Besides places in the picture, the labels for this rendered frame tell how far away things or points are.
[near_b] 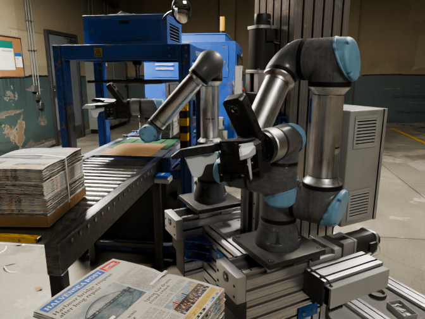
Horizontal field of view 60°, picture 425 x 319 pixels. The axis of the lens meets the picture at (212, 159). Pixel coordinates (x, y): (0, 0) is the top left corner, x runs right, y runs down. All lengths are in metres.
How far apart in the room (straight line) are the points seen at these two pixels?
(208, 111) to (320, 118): 0.73
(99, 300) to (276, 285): 0.56
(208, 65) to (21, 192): 0.86
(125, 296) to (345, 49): 0.83
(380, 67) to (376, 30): 0.88
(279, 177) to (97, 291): 0.54
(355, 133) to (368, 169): 0.18
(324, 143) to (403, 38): 9.42
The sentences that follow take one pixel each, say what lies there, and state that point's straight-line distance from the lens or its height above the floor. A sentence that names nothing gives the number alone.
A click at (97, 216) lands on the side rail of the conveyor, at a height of 0.78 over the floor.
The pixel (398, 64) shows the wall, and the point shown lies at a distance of 10.40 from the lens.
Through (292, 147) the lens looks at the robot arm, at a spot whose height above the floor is 1.21.
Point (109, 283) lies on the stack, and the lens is 1.06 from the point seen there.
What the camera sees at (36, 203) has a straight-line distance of 1.51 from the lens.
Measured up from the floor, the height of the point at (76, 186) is 0.88.
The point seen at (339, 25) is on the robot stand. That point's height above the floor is 1.53.
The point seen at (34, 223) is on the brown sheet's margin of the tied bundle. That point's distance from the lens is 1.54.
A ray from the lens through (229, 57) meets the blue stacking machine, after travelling 4.75.
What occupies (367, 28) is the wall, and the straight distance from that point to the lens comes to 10.23.
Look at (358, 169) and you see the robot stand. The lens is 1.56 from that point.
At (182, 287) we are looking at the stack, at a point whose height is 0.83.
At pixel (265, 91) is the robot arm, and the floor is 1.32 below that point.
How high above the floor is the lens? 1.37
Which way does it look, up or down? 13 degrees down
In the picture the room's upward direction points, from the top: straight up
